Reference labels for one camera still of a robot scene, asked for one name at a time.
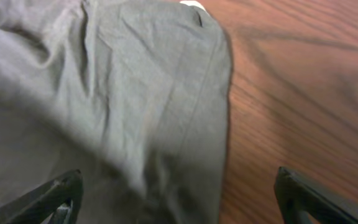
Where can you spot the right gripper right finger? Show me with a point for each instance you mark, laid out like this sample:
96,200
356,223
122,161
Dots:
299,197

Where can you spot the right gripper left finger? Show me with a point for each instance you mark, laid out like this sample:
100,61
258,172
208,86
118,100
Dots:
58,200

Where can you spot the grey shorts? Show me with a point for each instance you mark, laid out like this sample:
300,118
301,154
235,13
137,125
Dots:
133,94

